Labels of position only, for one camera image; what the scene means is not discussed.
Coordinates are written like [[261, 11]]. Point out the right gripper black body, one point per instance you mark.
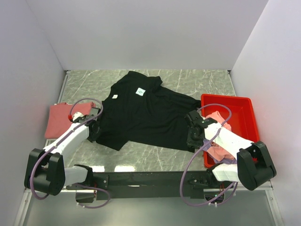
[[194, 141]]

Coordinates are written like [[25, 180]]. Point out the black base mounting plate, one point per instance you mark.
[[155, 184]]

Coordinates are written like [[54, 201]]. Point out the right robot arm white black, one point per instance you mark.
[[253, 166]]

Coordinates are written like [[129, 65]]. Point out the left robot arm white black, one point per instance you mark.
[[45, 170]]

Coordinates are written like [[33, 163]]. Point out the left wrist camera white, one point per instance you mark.
[[75, 116]]

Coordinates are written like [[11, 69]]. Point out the lavender garment in bin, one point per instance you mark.
[[219, 154]]

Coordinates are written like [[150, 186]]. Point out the black t-shirt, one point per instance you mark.
[[140, 109]]

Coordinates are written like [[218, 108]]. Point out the folded red t-shirt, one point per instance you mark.
[[58, 121]]

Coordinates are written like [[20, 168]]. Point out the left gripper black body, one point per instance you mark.
[[94, 136]]

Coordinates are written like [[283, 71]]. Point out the aluminium frame rail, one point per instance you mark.
[[253, 186]]

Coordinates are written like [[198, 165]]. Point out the red plastic bin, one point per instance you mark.
[[242, 121]]

